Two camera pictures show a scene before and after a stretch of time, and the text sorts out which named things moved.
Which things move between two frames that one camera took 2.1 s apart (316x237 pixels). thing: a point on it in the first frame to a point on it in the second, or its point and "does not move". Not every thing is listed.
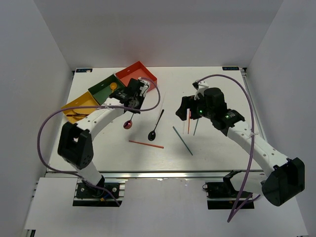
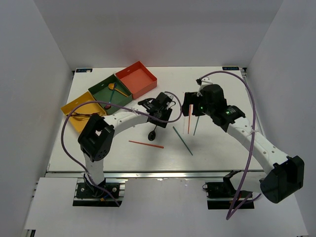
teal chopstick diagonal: (182, 140) does not move
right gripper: (188, 102) does not move
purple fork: (77, 114) does not move
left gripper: (140, 98) to (166, 114)
